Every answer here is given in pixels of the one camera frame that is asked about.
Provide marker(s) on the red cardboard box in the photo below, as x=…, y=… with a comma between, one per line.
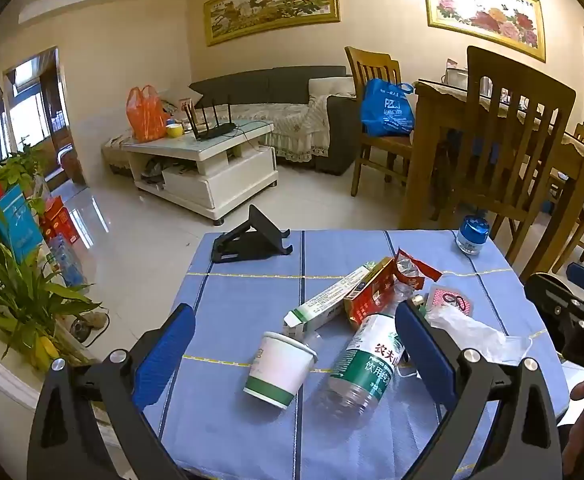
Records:
x=372, y=296

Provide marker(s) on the red silver-lined torn wrapper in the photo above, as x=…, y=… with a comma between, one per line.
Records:
x=413, y=270

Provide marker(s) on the black folding phone stand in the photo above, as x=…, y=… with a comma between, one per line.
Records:
x=242, y=246

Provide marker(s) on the wooden dining table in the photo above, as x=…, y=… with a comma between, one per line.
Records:
x=424, y=130

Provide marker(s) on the cream lace sofa cover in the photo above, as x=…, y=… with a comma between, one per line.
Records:
x=292, y=120

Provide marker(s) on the balcony door frame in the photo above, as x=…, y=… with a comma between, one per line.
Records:
x=47, y=110

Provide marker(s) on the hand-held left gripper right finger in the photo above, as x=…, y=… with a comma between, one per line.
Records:
x=424, y=355

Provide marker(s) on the white green toothpaste box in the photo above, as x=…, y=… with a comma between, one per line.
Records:
x=322, y=305

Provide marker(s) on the crumpled white plastic bag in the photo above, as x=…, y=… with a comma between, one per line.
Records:
x=477, y=335

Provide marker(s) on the blue gift box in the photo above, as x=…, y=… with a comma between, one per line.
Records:
x=17, y=230

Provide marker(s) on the framed flower painting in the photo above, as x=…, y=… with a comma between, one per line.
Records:
x=482, y=12

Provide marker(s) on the black wifi router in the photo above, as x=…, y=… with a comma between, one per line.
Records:
x=214, y=130

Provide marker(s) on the white green paper cup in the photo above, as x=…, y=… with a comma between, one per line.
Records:
x=279, y=370

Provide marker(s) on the blue glass jar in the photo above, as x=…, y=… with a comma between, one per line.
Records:
x=472, y=237

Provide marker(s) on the white coffee table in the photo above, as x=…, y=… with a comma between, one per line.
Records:
x=212, y=172

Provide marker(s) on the red gift box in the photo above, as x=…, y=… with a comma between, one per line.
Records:
x=59, y=220

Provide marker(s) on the orange plastic bag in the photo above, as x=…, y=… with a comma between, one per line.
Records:
x=144, y=117

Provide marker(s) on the green pothos plant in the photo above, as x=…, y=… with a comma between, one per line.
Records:
x=12, y=170

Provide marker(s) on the yellow cup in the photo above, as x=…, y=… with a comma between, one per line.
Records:
x=174, y=131

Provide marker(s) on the green label plastic bottle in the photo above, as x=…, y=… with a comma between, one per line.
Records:
x=367, y=360

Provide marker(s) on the blue packaged carton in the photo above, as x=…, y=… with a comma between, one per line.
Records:
x=69, y=260

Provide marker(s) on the large wooden slat-back chair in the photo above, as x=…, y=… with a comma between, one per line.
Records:
x=497, y=125

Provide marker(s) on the blue shopping bag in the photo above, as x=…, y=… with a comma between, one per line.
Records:
x=387, y=110

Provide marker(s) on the long-leaf green potted plant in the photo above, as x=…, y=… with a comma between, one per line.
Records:
x=27, y=300

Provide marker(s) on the small round dark appliance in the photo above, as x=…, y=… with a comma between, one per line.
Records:
x=84, y=330

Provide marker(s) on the red printed snack wrapper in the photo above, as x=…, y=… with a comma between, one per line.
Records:
x=442, y=300

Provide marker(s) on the framed landscape painting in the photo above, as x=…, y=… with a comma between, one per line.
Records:
x=272, y=5

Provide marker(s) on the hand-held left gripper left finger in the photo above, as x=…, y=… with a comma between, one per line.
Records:
x=169, y=355

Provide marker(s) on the dark grey sofa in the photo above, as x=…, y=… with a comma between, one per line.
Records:
x=272, y=85

